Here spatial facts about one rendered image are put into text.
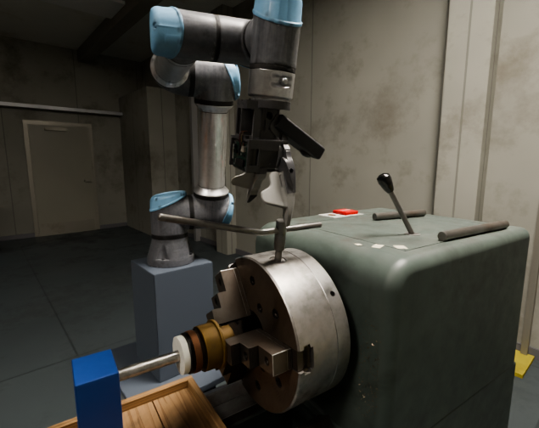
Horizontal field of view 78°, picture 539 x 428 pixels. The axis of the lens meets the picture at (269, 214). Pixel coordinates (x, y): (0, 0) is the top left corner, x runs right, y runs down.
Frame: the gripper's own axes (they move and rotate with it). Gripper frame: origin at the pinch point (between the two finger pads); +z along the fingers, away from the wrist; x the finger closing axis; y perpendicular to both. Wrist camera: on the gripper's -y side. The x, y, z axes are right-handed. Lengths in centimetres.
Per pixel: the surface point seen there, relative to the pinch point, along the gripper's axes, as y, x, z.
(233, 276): 3.0, -6.8, 16.0
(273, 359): 4.1, 13.1, 21.2
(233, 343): 8.0, 5.5, 22.4
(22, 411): 67, -142, 161
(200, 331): 12.7, 1.1, 21.6
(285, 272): -2.6, 4.0, 10.5
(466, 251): -40.1, 16.0, 6.1
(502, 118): -243, -86, -29
